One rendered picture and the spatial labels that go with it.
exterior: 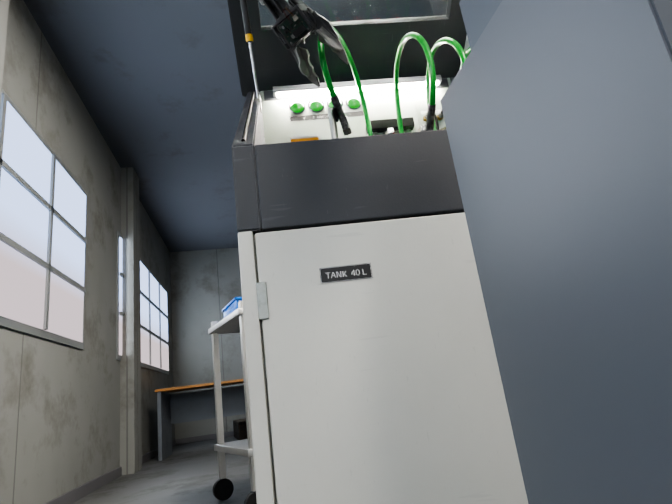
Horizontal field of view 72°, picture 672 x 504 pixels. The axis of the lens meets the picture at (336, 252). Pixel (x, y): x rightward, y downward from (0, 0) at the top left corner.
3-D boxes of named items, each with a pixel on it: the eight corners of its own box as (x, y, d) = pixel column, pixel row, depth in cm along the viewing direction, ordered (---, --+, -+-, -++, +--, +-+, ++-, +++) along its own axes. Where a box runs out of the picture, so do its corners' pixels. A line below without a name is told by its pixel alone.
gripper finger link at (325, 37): (343, 68, 97) (307, 39, 96) (348, 64, 103) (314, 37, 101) (352, 54, 96) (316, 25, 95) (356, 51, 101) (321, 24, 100)
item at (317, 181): (261, 229, 78) (254, 144, 82) (263, 237, 82) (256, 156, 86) (610, 195, 83) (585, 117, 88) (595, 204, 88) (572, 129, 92)
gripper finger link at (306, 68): (302, 94, 101) (287, 50, 98) (308, 89, 107) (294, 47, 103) (315, 89, 101) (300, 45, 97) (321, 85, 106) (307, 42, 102)
